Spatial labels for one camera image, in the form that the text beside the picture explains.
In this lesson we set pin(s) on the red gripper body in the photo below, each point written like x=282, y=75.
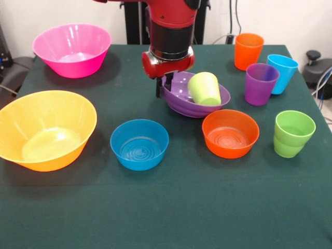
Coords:
x=168, y=67

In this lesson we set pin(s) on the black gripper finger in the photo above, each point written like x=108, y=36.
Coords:
x=169, y=81
x=158, y=89

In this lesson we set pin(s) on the purple bowl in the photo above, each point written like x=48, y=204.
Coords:
x=189, y=109

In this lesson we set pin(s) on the lime yellow cup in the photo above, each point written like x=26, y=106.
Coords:
x=205, y=88

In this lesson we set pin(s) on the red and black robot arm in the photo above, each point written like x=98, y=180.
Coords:
x=171, y=26

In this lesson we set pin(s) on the black computer tower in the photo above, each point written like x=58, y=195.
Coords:
x=3, y=52

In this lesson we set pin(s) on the black power adapter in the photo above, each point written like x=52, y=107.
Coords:
x=230, y=39

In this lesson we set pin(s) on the small blue bowl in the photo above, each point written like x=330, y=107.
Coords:
x=140, y=162

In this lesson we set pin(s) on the orange cup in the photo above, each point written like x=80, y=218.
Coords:
x=246, y=55

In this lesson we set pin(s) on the purple cup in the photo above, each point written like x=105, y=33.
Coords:
x=259, y=93

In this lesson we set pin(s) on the small orange bowl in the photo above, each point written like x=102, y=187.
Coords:
x=228, y=151

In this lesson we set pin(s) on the blue cup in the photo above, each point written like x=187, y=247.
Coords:
x=284, y=75

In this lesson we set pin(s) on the large pink bowl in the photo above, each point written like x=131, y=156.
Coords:
x=52, y=44

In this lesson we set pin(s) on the dark green tablecloth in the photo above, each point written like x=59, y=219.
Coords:
x=181, y=207

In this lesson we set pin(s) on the large orange yellow bowl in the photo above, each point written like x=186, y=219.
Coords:
x=39, y=111

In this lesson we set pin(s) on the green cup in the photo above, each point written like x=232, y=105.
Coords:
x=288, y=150
x=295, y=122

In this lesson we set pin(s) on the black equipment with knob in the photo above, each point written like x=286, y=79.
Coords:
x=317, y=70

